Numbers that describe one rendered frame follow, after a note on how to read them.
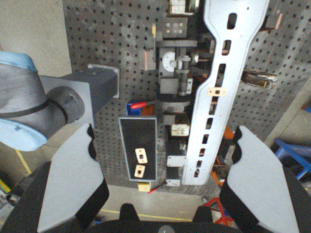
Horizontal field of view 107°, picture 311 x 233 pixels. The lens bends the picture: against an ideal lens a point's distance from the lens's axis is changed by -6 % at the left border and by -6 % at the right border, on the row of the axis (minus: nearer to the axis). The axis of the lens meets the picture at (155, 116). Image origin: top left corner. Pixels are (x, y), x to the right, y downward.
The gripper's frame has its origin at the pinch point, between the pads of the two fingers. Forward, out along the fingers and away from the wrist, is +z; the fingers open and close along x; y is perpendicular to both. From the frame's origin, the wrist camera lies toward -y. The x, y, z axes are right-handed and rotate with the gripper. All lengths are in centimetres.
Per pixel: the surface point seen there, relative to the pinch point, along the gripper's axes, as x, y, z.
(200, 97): 18.2, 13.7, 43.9
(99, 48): -38, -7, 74
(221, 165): 44, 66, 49
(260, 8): 34, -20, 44
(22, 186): -219, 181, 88
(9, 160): -319, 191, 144
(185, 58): 6.2, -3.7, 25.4
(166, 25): 1.3, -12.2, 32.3
